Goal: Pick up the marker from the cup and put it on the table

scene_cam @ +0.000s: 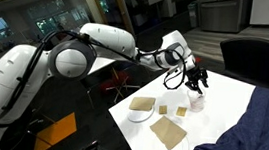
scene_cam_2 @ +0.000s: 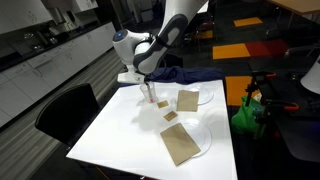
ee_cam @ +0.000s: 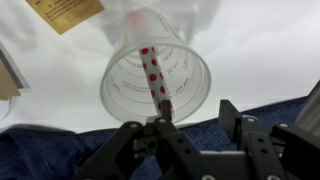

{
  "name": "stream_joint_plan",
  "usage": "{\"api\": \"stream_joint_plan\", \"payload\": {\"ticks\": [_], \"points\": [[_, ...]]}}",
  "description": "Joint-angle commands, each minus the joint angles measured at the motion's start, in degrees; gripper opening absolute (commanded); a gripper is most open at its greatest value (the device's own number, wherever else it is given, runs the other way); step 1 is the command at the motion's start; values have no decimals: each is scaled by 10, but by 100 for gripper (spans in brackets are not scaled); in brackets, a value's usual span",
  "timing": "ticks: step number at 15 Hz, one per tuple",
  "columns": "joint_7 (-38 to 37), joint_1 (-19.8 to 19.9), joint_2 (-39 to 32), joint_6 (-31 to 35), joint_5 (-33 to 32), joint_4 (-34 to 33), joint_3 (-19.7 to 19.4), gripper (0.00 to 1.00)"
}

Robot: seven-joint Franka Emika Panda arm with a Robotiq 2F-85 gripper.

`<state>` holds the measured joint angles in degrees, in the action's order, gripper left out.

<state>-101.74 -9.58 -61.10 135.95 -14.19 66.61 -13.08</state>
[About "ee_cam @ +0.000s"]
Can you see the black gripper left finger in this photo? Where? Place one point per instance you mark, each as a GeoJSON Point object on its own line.
{"type": "Point", "coordinates": [166, 111]}

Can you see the clear plastic plate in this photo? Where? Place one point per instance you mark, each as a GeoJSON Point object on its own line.
{"type": "Point", "coordinates": [5, 108]}

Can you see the blue denim cloth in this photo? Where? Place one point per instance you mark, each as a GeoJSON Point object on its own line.
{"type": "Point", "coordinates": [40, 153]}

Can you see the grey marker with red dots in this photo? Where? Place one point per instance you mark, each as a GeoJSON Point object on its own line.
{"type": "Point", "coordinates": [153, 76]}

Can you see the small brown paper packet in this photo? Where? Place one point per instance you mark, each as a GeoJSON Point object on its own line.
{"type": "Point", "coordinates": [66, 13]}

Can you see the clear plastic measuring cup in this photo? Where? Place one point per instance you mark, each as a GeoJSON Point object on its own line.
{"type": "Point", "coordinates": [126, 90]}

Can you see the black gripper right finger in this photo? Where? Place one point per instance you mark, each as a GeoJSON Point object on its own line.
{"type": "Point", "coordinates": [231, 116]}

